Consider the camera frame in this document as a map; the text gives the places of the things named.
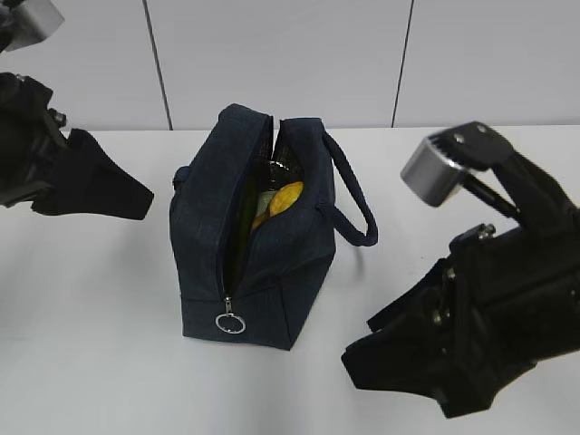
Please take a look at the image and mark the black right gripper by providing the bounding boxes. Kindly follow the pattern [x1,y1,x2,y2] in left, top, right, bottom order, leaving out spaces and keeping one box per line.
[341,227,579,418]

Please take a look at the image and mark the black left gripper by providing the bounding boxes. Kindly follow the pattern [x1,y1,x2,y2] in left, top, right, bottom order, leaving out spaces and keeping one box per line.
[1,72,154,221]

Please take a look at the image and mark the green cucumber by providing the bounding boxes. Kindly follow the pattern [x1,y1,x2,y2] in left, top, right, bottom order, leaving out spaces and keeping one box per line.
[227,175,259,292]

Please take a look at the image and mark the dark blue lunch bag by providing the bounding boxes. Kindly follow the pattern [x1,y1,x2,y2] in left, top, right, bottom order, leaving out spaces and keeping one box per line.
[169,103,378,350]

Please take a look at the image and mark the yellow wrinkled squash toy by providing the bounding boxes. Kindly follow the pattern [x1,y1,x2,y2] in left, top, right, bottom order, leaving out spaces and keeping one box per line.
[252,181,304,230]

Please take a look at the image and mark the green lidded glass container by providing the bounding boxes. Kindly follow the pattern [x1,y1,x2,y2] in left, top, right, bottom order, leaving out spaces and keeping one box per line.
[256,190,277,216]

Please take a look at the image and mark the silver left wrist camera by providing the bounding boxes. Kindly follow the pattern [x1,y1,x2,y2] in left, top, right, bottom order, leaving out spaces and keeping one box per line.
[1,0,64,52]

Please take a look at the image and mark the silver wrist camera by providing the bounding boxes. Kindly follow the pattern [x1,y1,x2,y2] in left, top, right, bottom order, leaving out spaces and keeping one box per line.
[1,0,64,52]
[400,121,520,214]

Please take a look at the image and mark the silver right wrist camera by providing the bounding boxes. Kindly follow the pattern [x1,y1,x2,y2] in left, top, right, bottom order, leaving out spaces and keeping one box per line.
[400,121,520,214]

